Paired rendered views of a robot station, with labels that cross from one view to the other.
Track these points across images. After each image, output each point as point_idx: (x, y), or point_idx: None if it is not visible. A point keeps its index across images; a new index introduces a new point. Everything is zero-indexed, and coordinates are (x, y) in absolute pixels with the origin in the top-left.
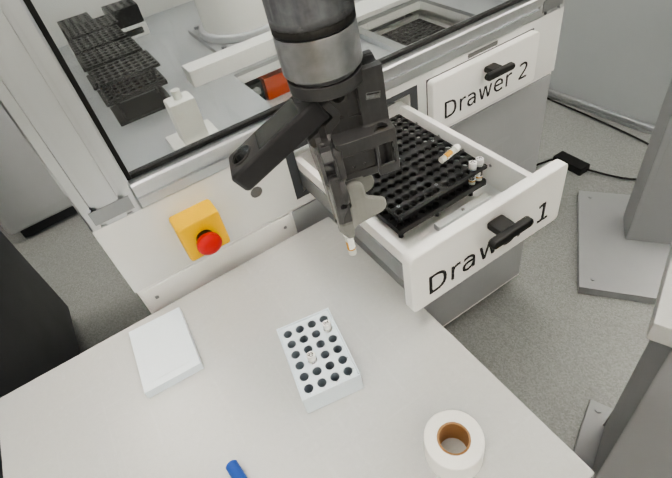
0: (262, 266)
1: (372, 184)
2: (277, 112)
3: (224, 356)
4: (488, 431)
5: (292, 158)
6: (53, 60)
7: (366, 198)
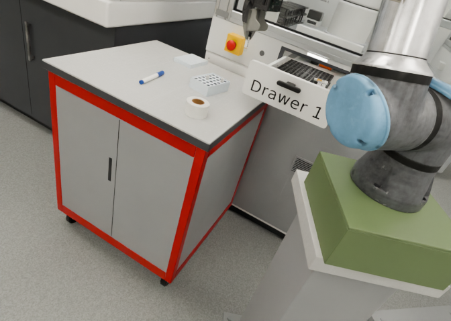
0: (239, 77)
1: (266, 29)
2: None
3: (197, 72)
4: (209, 121)
5: (282, 52)
6: None
7: (254, 19)
